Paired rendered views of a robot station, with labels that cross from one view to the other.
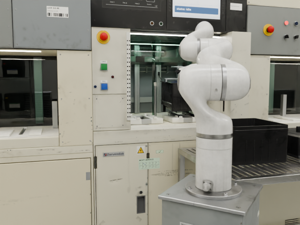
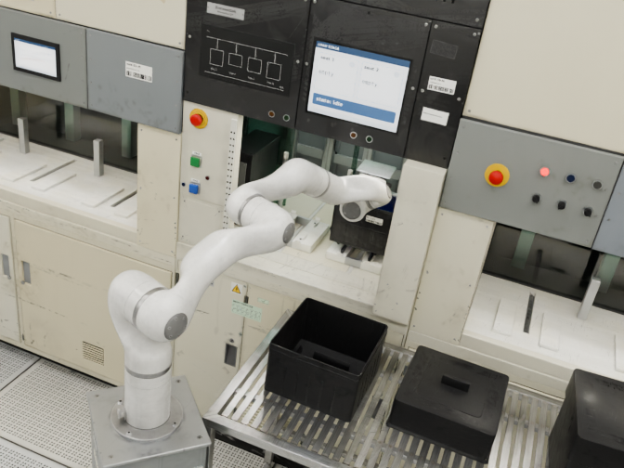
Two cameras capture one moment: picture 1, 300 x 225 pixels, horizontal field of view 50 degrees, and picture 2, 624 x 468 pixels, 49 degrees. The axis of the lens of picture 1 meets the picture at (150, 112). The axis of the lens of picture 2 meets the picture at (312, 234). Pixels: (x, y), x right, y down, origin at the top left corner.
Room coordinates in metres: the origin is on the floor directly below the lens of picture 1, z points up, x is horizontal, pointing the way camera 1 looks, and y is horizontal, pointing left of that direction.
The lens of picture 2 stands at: (0.13, -1.26, 2.12)
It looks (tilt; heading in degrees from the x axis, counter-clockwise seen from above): 28 degrees down; 33
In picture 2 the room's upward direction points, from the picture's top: 9 degrees clockwise
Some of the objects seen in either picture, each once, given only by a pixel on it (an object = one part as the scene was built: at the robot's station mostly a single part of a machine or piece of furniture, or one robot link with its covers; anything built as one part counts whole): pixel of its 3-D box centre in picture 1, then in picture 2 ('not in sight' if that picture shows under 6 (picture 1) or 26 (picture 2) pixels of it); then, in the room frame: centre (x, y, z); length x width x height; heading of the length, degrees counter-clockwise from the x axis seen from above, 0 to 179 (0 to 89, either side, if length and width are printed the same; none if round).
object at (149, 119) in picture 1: (142, 118); (294, 229); (2.02, 0.05, 0.89); 0.22 x 0.21 x 0.04; 16
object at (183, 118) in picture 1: (181, 117); (361, 249); (2.09, -0.21, 0.89); 0.22 x 0.21 x 0.04; 16
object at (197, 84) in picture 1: (205, 100); (141, 319); (1.07, -0.18, 1.07); 0.19 x 0.12 x 0.24; 85
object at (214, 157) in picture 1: (213, 163); (148, 390); (1.06, -0.22, 0.85); 0.19 x 0.19 x 0.18
